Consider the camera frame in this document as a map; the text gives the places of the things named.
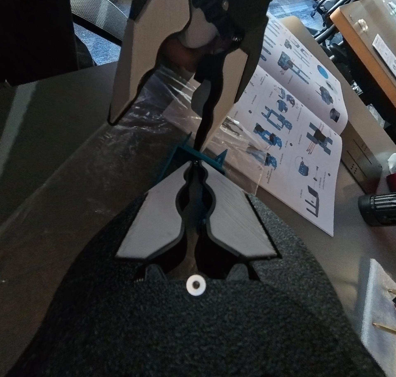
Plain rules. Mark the black slotted cylinder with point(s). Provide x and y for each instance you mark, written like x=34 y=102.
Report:
x=380 y=209

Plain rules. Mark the white perforated object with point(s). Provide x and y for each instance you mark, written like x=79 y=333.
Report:
x=99 y=8

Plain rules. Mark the white crumpled plastic bag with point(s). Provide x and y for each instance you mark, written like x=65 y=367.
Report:
x=392 y=166

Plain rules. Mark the assembly instruction booklet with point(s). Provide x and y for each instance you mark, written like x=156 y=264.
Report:
x=294 y=120

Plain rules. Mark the white foam board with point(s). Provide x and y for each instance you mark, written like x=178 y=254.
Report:
x=371 y=290

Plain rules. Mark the person's left hand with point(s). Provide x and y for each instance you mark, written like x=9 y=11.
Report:
x=179 y=58

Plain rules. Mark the red cylinder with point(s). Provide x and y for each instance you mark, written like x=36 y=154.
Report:
x=392 y=183

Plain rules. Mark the clear plastic bag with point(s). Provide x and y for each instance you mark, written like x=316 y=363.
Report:
x=154 y=110

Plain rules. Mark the wooden office desk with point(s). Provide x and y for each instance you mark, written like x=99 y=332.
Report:
x=365 y=27

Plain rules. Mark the person's dark clothing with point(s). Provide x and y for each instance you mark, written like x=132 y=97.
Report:
x=31 y=27

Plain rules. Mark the long blue U bracket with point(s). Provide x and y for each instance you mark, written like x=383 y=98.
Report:
x=179 y=154

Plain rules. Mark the grey flat box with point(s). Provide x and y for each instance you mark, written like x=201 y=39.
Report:
x=362 y=154

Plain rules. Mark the black office chair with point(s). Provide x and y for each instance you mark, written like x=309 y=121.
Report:
x=334 y=11

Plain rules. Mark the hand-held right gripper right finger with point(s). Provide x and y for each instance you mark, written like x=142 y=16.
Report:
x=238 y=225

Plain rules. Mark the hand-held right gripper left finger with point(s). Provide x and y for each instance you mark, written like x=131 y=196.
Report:
x=154 y=225

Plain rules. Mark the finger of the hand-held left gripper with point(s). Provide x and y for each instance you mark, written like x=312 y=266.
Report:
x=139 y=58
x=232 y=82

